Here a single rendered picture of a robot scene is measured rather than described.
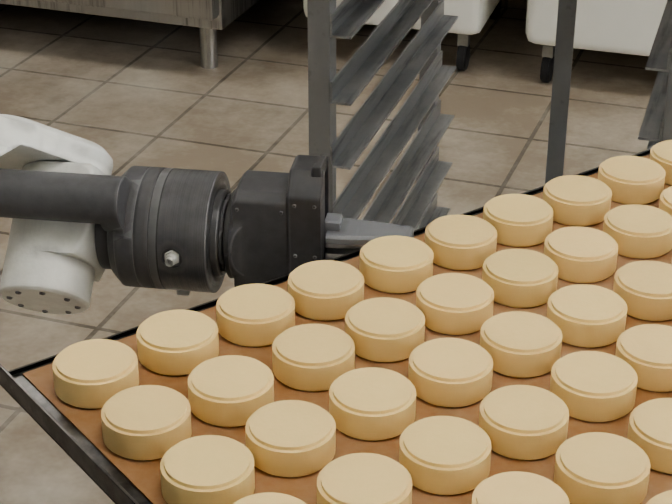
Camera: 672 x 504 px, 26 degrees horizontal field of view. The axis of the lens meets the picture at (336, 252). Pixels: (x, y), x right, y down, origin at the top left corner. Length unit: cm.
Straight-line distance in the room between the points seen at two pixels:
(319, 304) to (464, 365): 12
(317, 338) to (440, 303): 9
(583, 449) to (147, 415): 24
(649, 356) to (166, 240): 34
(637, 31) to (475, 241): 297
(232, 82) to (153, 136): 42
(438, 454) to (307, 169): 29
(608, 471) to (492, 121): 308
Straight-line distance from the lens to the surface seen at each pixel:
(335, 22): 186
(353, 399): 83
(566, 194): 107
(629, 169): 112
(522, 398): 83
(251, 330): 90
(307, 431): 80
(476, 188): 345
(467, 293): 93
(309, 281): 94
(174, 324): 90
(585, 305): 93
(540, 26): 399
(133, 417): 82
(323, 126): 190
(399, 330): 89
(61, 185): 102
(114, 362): 87
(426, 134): 247
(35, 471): 253
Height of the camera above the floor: 148
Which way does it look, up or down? 28 degrees down
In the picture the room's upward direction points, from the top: straight up
